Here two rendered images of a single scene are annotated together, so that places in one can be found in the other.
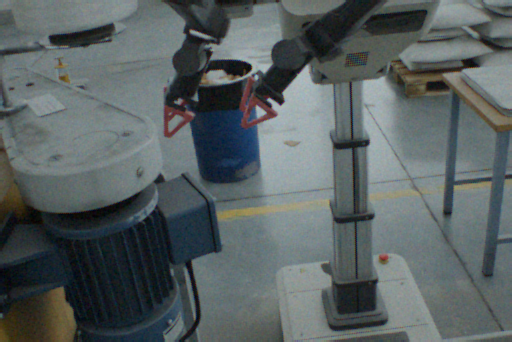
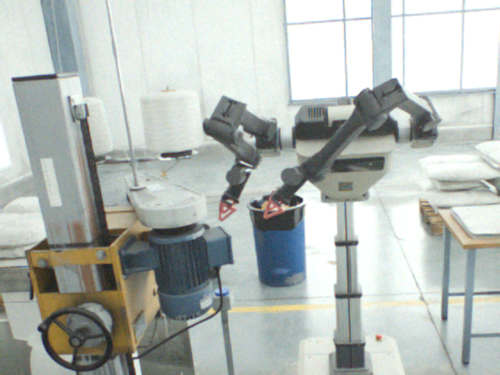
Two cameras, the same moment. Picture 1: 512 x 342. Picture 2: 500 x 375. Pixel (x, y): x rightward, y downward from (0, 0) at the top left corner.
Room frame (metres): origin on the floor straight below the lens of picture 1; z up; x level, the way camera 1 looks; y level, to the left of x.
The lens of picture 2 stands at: (-0.67, -0.19, 1.77)
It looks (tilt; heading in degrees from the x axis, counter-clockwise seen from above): 19 degrees down; 5
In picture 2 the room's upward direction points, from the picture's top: 4 degrees counter-clockwise
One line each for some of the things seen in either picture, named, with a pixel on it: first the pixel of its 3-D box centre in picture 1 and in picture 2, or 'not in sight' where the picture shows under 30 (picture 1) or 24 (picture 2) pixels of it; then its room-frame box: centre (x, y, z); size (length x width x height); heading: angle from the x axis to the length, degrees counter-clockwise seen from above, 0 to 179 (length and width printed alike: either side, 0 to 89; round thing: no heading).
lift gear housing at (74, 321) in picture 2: not in sight; (88, 324); (0.49, 0.42, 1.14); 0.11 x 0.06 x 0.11; 90
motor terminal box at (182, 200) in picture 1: (183, 225); (216, 250); (0.69, 0.11, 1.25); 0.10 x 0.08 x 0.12; 25
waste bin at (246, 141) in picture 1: (223, 121); (279, 240); (3.27, 0.16, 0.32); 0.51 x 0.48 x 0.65; 0
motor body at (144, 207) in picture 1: (119, 274); (182, 271); (0.65, 0.21, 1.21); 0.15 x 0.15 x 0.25
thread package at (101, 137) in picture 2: not in sight; (83, 126); (0.79, 0.48, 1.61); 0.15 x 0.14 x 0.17; 90
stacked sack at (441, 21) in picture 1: (439, 15); (461, 170); (4.28, -1.52, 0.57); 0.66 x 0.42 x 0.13; 83
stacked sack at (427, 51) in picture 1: (441, 47); (462, 196); (4.23, -1.53, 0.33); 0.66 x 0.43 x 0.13; 90
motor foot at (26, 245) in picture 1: (40, 257); (145, 255); (0.61, 0.29, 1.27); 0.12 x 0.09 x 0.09; 0
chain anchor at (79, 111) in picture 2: not in sight; (80, 107); (0.58, 0.38, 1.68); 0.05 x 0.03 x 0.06; 0
